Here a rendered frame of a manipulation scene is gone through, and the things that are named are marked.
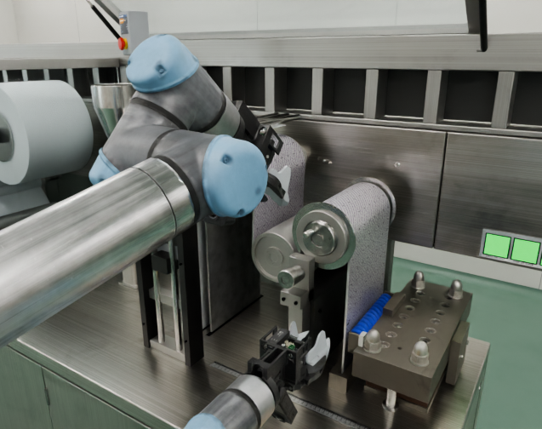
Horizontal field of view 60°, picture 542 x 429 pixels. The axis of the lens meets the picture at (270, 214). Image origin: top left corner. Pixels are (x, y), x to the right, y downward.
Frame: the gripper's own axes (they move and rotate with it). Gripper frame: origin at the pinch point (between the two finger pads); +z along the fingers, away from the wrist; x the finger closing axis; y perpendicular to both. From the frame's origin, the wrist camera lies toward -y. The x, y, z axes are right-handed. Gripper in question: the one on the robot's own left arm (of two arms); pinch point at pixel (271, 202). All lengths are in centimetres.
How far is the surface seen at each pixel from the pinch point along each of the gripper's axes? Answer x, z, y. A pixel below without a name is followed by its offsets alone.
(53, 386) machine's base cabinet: 64, 32, -52
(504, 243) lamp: -33, 49, 18
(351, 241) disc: -8.0, 20.7, 2.4
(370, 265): -7.7, 37.4, 2.7
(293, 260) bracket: 3.4, 21.4, -4.2
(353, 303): -7.7, 34.1, -7.4
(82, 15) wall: 420, 176, 231
